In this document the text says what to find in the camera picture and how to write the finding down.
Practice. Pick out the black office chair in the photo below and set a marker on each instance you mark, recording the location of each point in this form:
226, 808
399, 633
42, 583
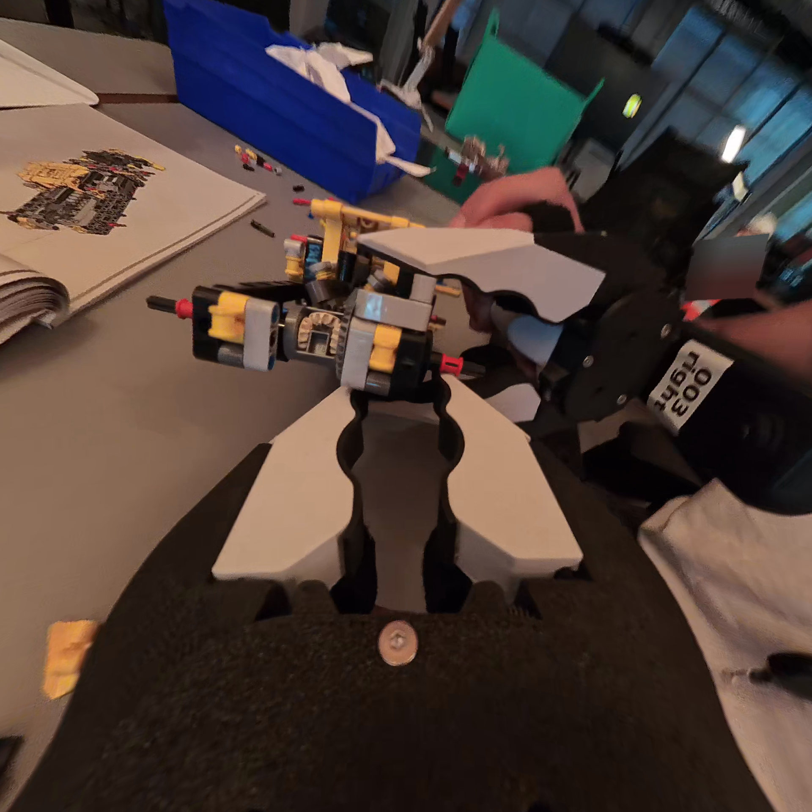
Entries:
666, 190

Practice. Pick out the scatter of small colourful toy pieces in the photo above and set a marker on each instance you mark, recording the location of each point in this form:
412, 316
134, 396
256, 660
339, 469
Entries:
260, 162

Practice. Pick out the blue plastic bin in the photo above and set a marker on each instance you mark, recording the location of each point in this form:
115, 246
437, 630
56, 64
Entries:
266, 101

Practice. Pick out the white stand base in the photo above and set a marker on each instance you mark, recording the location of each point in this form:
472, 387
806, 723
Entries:
422, 63

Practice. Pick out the thin dark toy pin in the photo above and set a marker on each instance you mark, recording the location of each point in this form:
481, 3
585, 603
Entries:
262, 228

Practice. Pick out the crumpled white paper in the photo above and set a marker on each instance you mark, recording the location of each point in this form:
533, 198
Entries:
317, 63

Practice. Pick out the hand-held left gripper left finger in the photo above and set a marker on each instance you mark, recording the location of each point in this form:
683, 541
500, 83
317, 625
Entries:
279, 507

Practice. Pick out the grey desk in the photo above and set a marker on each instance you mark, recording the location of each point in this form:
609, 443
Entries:
95, 476

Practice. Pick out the green bin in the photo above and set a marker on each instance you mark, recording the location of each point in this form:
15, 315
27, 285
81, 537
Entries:
520, 95

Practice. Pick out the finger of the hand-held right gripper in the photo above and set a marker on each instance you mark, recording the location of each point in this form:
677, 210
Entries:
507, 260
520, 399

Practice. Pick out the person's right hand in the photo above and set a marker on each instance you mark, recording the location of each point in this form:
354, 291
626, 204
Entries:
520, 190

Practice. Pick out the wooden document stand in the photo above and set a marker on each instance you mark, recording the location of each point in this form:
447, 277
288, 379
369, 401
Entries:
38, 76

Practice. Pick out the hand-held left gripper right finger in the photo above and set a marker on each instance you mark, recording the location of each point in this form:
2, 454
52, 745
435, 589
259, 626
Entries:
514, 507

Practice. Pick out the brown tagged stick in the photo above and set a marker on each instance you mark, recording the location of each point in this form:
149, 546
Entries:
482, 162

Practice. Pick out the open instruction booklet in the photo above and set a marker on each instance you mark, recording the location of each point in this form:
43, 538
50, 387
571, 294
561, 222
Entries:
127, 209

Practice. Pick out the pile of yellow toy panels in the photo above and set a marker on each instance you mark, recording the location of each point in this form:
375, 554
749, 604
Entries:
66, 660

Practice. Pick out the partly built yellow toy car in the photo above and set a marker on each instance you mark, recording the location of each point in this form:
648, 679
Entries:
317, 330

